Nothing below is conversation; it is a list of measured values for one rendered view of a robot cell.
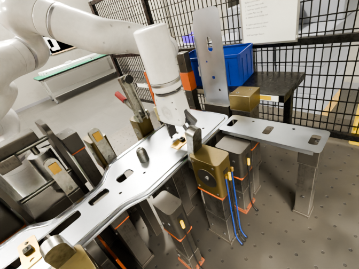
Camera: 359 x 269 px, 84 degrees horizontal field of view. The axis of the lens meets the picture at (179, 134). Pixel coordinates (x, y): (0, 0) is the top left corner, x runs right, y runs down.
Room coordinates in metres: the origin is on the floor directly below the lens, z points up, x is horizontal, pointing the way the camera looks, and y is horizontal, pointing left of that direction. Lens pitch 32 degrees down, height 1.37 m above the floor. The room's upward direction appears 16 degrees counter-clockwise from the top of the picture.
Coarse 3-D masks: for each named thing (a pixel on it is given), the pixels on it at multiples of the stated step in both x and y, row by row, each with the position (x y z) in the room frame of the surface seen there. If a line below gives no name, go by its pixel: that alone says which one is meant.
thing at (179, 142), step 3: (183, 135) 0.57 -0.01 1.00; (180, 138) 0.55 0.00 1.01; (183, 138) 0.54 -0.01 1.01; (177, 141) 0.55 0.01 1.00; (180, 141) 0.54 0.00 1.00; (183, 141) 0.54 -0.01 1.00; (171, 144) 0.54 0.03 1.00; (174, 144) 0.54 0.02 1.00; (177, 144) 0.53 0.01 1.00; (180, 144) 0.53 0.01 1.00; (183, 144) 0.52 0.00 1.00; (171, 147) 0.53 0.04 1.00; (174, 147) 0.52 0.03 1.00; (177, 147) 0.52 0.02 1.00; (180, 147) 0.51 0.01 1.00
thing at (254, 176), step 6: (240, 138) 0.52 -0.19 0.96; (252, 144) 0.49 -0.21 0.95; (252, 150) 0.49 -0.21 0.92; (252, 156) 0.50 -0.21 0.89; (252, 162) 0.50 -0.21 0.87; (258, 162) 0.52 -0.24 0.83; (252, 168) 0.50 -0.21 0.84; (258, 168) 0.52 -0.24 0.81; (252, 174) 0.50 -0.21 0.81; (258, 174) 0.52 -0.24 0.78; (252, 180) 0.50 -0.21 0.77; (258, 180) 0.52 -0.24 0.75; (252, 186) 0.50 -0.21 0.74; (258, 186) 0.52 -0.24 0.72
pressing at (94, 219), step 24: (216, 120) 0.61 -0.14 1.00; (144, 144) 0.59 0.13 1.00; (168, 144) 0.55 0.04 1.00; (120, 168) 0.50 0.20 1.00; (144, 168) 0.47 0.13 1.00; (168, 168) 0.44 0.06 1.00; (96, 192) 0.42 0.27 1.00; (144, 192) 0.37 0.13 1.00; (96, 216) 0.34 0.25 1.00; (24, 240) 0.33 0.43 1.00; (72, 240) 0.29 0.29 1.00; (0, 264) 0.29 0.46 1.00; (48, 264) 0.25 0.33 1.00
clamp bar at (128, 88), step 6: (120, 78) 0.70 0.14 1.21; (126, 78) 0.68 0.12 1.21; (132, 78) 0.69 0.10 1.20; (120, 84) 0.71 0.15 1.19; (126, 84) 0.71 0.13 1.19; (132, 84) 0.71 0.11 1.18; (126, 90) 0.69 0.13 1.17; (132, 90) 0.71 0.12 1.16; (126, 96) 0.70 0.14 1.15; (132, 96) 0.70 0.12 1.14; (138, 96) 0.71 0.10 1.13; (132, 102) 0.69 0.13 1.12; (138, 102) 0.71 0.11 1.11; (132, 108) 0.69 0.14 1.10; (138, 108) 0.70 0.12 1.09; (138, 114) 0.68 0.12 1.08
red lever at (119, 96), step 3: (117, 93) 0.78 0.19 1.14; (120, 93) 0.78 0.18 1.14; (117, 96) 0.77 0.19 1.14; (120, 96) 0.77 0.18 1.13; (123, 96) 0.77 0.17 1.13; (120, 99) 0.76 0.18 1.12; (123, 99) 0.75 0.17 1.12; (126, 99) 0.76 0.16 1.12; (123, 102) 0.75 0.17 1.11; (126, 102) 0.74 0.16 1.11; (129, 105) 0.73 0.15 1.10; (138, 111) 0.71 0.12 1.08; (141, 114) 0.69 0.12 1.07; (144, 114) 0.70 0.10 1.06
